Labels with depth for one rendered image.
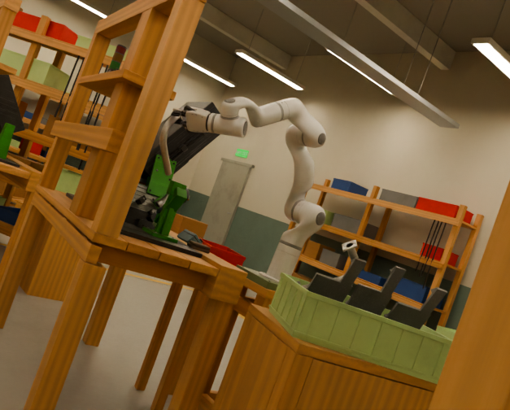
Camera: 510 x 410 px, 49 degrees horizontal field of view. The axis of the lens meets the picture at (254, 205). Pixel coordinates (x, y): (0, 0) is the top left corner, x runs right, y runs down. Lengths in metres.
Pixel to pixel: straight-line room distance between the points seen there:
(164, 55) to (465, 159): 6.70
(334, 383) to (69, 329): 1.00
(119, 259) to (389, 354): 1.10
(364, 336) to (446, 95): 7.27
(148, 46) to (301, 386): 1.57
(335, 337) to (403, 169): 7.09
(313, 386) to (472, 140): 6.84
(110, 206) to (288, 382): 0.92
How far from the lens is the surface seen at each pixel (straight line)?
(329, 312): 2.04
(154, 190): 2.87
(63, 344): 2.29
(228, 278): 2.43
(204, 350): 2.50
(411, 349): 2.19
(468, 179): 8.37
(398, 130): 9.37
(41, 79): 6.00
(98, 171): 2.55
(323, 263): 8.74
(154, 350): 3.32
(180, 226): 9.57
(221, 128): 2.38
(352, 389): 2.12
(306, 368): 2.01
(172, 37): 2.24
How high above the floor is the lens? 1.14
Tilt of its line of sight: 1 degrees up
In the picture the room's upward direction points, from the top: 20 degrees clockwise
